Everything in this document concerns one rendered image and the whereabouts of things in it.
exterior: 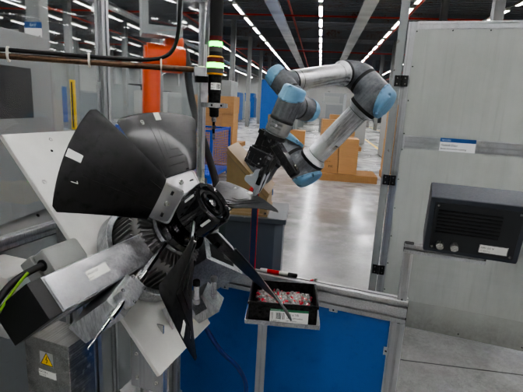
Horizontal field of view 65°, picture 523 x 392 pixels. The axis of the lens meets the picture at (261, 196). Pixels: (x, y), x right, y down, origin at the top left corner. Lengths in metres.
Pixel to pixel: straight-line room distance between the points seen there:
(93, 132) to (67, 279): 0.29
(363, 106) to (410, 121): 1.19
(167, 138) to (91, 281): 0.46
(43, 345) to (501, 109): 2.54
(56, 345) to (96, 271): 0.37
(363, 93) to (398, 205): 1.36
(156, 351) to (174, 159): 0.49
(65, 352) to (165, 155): 0.57
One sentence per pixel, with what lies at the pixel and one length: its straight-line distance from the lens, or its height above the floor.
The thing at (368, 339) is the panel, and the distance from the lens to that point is 1.56.
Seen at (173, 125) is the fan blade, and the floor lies 1.39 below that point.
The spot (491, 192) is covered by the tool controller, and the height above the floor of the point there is 1.25.
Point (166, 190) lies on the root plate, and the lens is 0.99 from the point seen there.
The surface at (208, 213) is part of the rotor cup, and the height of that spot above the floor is 1.21.
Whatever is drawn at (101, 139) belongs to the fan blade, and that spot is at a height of 1.38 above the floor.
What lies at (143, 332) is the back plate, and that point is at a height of 0.91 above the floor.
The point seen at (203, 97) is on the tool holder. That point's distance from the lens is 1.08.
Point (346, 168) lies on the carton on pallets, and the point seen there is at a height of 0.27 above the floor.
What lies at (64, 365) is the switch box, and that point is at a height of 0.78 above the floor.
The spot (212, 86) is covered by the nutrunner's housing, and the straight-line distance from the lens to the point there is 1.09.
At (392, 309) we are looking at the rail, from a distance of 1.48.
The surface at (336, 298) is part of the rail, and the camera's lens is 1.49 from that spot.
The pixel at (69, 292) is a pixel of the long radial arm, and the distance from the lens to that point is 0.86.
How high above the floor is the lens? 1.47
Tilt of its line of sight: 13 degrees down
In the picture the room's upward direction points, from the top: 3 degrees clockwise
